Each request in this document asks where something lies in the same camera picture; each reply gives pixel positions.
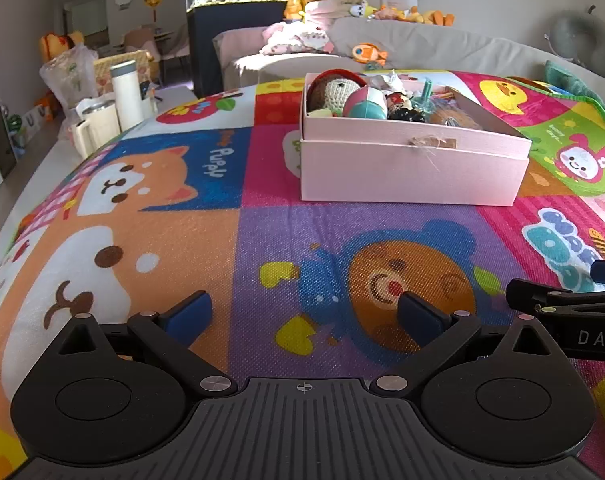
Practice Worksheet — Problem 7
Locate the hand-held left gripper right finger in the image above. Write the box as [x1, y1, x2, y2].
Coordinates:
[375, 291, 567, 397]

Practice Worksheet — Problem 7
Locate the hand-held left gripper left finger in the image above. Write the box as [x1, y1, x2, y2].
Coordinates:
[47, 289, 238, 397]

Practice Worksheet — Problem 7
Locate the pink cardboard box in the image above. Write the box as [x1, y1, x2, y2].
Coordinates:
[299, 72, 533, 207]

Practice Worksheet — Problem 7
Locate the packaged round bread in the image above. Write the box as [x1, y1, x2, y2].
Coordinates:
[427, 104, 484, 130]

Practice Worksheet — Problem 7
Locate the small black and red figurine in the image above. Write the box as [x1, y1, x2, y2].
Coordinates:
[386, 91, 427, 124]

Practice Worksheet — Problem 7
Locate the teal plastic toy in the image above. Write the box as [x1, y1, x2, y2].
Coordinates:
[414, 79, 436, 117]

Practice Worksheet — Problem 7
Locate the pink and teal ball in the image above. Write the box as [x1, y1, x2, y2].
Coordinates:
[343, 87, 387, 121]

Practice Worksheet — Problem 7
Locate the crocheted brown green ball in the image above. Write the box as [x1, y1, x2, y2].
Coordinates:
[306, 70, 369, 114]

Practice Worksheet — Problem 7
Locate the colourful cartoon play mat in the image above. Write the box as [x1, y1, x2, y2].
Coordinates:
[0, 67, 605, 480]

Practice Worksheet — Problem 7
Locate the teal cloth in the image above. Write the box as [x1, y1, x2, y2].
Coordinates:
[544, 60, 605, 117]

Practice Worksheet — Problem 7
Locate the white mug with grey lid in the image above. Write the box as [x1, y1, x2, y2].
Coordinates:
[72, 100, 121, 159]

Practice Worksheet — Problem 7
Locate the white thermos bottle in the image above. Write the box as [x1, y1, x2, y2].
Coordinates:
[109, 60, 144, 132]

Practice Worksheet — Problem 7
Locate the grey neck pillow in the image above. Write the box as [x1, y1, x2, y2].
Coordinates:
[549, 6, 605, 67]

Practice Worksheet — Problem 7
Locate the grey sofa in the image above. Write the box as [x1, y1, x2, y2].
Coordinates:
[212, 17, 605, 112]

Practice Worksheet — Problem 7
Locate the patterned gift bag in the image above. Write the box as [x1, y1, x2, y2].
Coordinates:
[93, 50, 154, 97]

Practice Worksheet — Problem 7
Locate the orange fish plush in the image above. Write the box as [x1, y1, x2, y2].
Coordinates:
[351, 42, 388, 72]

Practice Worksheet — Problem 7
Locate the clear plastic bag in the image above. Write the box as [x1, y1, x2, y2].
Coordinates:
[39, 44, 101, 114]

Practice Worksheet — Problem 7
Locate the black fish tank cabinet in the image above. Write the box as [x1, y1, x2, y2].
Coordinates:
[186, 0, 296, 97]

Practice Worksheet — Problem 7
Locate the beige dining chair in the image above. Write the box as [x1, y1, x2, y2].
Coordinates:
[122, 27, 164, 62]

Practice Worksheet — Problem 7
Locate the pink plush pile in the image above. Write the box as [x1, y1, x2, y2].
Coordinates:
[260, 22, 336, 57]

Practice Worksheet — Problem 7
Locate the row of orange plush toys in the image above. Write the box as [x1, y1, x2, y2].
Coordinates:
[375, 6, 456, 29]

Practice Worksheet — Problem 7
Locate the large yellow bear plush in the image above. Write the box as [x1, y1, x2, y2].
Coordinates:
[40, 30, 86, 61]

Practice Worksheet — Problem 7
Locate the white and yellow duck plush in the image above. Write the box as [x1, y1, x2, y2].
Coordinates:
[349, 0, 379, 21]

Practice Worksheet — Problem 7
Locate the pink pillow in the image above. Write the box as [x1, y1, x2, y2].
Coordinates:
[305, 0, 356, 26]

